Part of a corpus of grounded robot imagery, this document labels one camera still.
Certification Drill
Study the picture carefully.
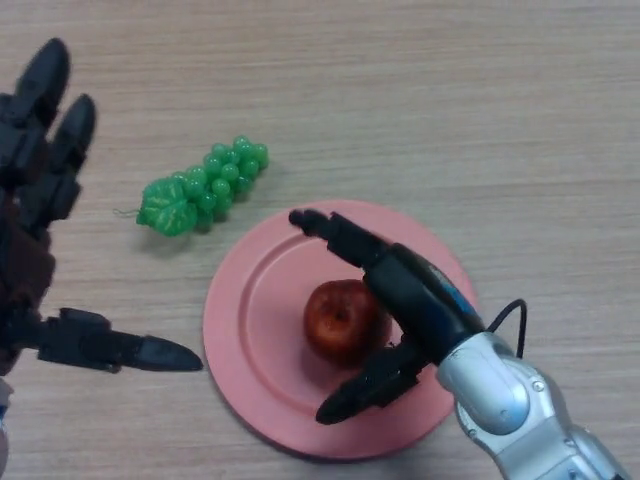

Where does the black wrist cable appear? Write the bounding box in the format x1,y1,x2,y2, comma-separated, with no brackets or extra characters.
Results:
485,298,529,360

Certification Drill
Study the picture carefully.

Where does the red apple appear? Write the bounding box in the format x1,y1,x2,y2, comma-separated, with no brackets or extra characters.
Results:
303,279,394,369

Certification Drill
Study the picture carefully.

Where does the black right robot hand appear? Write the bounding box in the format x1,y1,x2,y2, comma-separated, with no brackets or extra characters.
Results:
288,208,487,426

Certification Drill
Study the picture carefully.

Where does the green plastic grape bunch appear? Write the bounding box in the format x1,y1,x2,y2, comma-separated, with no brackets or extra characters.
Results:
112,134,270,237

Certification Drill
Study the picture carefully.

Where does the pink round plate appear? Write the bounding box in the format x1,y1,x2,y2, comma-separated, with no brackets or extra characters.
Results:
202,199,479,461

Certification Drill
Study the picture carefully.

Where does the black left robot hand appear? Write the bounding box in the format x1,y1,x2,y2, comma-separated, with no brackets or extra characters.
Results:
0,37,205,379

